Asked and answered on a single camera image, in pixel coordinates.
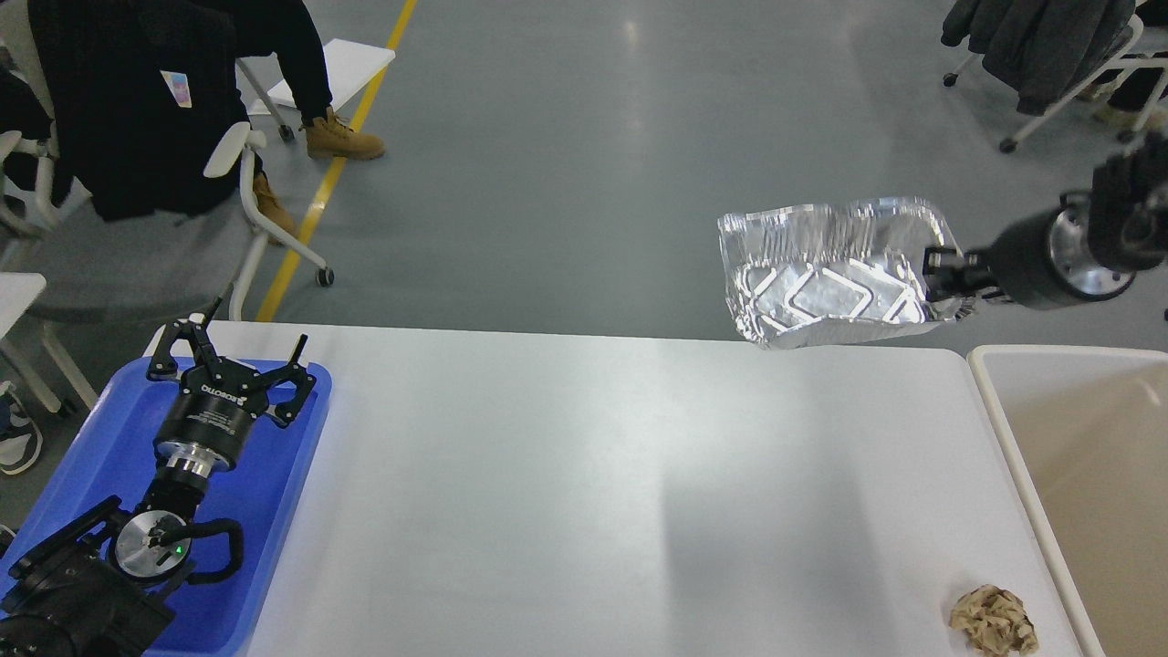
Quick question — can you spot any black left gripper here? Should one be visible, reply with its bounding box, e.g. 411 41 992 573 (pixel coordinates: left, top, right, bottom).
147 297 318 473

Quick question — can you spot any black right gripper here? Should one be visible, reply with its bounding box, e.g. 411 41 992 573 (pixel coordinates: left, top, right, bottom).
922 205 1136 310

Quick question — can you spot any aluminium foil tray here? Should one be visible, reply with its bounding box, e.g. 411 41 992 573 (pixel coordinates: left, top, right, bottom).
717 196 975 350

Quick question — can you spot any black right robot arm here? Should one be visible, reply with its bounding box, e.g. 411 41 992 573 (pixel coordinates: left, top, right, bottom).
923 130 1167 311

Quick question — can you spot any grey office chair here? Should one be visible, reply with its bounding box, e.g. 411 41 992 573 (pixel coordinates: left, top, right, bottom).
0 0 335 421

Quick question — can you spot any blue plastic tray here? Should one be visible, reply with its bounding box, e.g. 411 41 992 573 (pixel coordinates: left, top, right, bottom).
0 357 333 657

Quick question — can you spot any tan work boot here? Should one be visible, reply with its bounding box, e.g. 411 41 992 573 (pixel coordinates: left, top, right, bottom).
252 171 297 236
300 108 387 161

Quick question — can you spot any beige waste bin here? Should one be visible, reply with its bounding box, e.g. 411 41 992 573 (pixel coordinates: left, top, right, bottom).
967 345 1167 656

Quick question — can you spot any sneaker at left edge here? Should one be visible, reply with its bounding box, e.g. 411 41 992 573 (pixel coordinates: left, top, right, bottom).
1 380 46 475

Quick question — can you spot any white table at left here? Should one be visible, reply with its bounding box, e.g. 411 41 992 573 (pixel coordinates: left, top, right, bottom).
0 274 47 339

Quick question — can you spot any grey coat on chair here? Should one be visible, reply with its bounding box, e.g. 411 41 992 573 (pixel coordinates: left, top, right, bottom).
940 0 1136 115

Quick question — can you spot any white chair with coats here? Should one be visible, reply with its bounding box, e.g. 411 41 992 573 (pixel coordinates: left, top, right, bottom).
943 9 1168 152

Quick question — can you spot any black jacket on chair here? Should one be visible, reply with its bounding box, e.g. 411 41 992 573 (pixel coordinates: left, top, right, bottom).
26 1 246 222

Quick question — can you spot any person in black trousers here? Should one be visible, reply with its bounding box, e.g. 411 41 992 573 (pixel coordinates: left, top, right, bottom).
196 1 332 124

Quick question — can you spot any crumpled brown paper ball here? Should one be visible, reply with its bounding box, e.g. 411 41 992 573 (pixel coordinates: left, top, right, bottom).
948 585 1040 656

